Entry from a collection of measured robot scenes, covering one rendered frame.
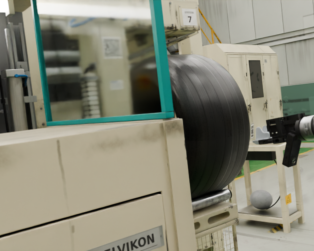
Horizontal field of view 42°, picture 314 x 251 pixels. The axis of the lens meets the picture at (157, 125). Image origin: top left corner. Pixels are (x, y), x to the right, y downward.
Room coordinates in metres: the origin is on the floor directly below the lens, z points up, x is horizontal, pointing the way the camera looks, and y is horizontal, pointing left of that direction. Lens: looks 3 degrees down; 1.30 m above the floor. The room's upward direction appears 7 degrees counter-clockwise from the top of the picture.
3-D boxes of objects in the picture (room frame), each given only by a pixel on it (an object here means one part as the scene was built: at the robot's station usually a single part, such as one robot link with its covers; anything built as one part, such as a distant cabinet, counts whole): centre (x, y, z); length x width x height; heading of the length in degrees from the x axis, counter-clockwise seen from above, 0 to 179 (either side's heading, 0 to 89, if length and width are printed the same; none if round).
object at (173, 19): (1.97, 0.04, 1.71); 0.61 x 0.25 x 0.15; 126
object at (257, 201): (3.97, -0.98, 0.40); 0.60 x 0.35 x 0.80; 46
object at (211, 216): (1.55, -0.12, 0.84); 0.36 x 0.09 x 0.06; 126
